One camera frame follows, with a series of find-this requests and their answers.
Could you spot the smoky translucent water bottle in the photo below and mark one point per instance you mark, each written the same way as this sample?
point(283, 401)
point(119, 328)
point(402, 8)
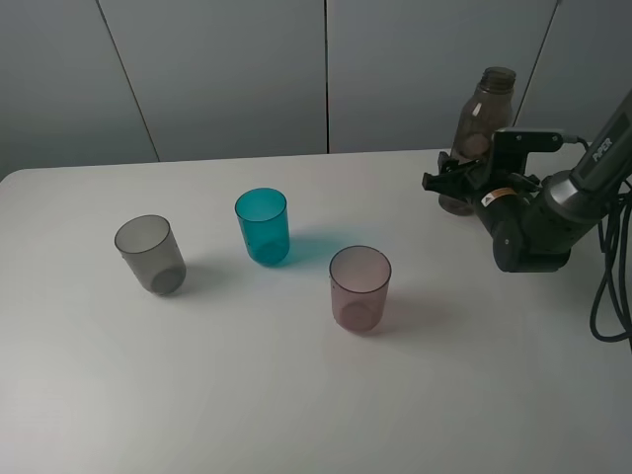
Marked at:
point(489, 109)

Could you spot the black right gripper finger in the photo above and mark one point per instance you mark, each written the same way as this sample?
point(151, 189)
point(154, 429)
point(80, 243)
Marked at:
point(453, 184)
point(447, 160)

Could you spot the pink translucent plastic cup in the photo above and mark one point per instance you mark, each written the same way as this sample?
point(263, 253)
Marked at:
point(359, 280)

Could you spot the teal translucent plastic cup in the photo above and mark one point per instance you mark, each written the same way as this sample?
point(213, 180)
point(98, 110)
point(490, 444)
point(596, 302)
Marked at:
point(262, 216)

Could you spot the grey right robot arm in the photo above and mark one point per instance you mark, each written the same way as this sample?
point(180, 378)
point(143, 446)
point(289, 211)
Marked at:
point(534, 223)

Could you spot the grey translucent plastic cup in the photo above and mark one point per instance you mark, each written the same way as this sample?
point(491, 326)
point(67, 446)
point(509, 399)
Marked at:
point(148, 245)

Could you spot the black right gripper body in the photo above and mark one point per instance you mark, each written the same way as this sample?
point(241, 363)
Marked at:
point(500, 201)

